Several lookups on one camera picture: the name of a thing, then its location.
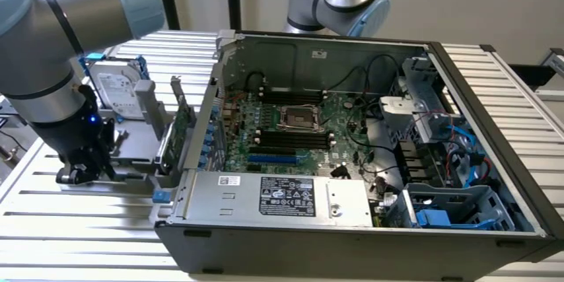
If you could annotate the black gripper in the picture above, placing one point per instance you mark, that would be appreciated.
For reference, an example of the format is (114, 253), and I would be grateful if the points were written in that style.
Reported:
(82, 143)

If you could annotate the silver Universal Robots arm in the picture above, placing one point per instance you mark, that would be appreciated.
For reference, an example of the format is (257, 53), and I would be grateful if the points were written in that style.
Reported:
(52, 31)

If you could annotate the blue expansion slot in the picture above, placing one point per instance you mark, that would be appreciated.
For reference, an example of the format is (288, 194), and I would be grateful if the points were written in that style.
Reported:
(270, 160)

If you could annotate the black RAM slot bank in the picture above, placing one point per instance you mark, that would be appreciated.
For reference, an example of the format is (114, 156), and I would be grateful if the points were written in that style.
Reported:
(293, 138)
(292, 96)

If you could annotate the grey parts rack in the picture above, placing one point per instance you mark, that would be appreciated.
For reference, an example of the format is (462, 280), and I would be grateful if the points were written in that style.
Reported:
(132, 143)

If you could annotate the silver hard disk drive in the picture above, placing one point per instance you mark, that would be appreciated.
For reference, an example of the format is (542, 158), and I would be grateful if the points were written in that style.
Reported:
(116, 93)

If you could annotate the green graphics card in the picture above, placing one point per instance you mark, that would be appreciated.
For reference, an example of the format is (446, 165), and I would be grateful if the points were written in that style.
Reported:
(177, 130)

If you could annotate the blue rack clip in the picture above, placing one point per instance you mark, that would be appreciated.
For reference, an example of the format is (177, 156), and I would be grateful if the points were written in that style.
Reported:
(160, 196)

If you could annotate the green motherboard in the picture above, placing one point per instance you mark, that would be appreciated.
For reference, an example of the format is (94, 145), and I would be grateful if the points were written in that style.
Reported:
(290, 130)

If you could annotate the silver power supply unit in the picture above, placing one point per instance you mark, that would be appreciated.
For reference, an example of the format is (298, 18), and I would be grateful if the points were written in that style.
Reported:
(281, 198)

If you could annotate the open black PC case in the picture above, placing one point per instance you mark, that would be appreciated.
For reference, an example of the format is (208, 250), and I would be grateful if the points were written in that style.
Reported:
(352, 150)

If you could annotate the grey metal disk bay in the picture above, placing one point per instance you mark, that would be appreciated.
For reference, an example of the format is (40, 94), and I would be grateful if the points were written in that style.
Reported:
(418, 103)

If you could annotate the blue plastic drive cage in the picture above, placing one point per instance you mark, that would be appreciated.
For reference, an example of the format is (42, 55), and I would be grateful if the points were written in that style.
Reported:
(453, 206)

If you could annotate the CPU socket with metal frame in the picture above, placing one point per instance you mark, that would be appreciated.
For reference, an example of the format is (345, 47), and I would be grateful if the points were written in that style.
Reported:
(300, 117)

